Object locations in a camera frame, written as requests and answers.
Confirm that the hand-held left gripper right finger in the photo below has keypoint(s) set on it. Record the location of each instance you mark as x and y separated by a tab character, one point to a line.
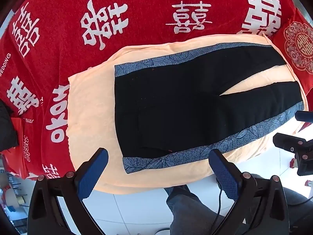
226	176

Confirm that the peach towel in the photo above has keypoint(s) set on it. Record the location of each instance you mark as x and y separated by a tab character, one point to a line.
93	117

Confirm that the red printed blanket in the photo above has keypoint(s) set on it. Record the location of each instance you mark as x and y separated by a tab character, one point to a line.
146	5

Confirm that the red ornament cushion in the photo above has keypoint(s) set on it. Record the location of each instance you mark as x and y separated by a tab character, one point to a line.
300	44

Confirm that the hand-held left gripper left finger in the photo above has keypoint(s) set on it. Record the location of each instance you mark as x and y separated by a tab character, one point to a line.
94	174

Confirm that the black pants with blue stripes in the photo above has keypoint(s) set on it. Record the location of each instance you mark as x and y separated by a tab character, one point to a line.
171	107

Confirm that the red bag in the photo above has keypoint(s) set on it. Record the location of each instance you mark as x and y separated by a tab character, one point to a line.
17	156

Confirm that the dark cloth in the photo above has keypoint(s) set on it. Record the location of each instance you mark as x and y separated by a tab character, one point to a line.
7	127

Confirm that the person's jeans leg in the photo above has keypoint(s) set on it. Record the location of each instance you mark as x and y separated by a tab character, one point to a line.
193	208

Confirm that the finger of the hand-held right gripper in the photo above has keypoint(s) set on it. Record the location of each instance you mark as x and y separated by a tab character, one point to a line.
304	116
286	142

